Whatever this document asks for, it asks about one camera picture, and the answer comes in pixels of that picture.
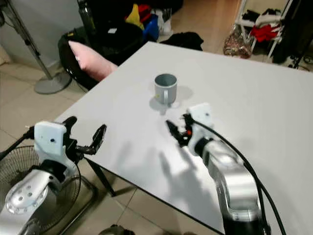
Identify yellow red blue clothes pile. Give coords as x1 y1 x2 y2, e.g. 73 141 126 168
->
125 4 160 42

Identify black round chair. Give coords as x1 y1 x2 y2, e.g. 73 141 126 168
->
58 25 152 92

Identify pink pillow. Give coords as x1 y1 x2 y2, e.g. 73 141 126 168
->
68 41 119 83

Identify white clothes rack with clothes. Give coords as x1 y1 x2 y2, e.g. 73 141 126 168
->
234 0 295 58

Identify black cloth heap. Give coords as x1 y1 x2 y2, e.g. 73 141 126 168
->
160 31 204 51

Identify white plastic bag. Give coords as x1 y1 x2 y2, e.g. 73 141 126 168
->
157 8 173 35

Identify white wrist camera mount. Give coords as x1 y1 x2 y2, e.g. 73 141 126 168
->
33 121 68 163
186 102 214 130

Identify brown patterned bag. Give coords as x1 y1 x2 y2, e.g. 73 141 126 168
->
223 23 254 59

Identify black table leg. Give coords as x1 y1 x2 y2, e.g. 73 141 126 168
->
87 158 119 197

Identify black tall bottle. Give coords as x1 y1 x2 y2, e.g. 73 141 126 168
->
77 0 95 36

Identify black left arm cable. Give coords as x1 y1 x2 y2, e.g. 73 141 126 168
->
0 127 36 160

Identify black wire floor fan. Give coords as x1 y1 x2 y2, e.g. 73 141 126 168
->
0 145 85 235

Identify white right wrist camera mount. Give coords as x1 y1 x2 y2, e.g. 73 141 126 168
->
186 102 214 130

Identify grey standing fan stand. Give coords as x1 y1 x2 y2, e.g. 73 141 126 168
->
0 0 73 95

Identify dark robot foot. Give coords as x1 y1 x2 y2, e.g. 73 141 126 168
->
98 224 131 235

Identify black tall stand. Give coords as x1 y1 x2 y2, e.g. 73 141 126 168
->
271 0 313 70

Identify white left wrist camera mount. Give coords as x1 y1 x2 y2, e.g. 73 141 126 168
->
33 121 68 163

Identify grey metal mug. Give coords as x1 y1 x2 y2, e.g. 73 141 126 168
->
154 73 178 107

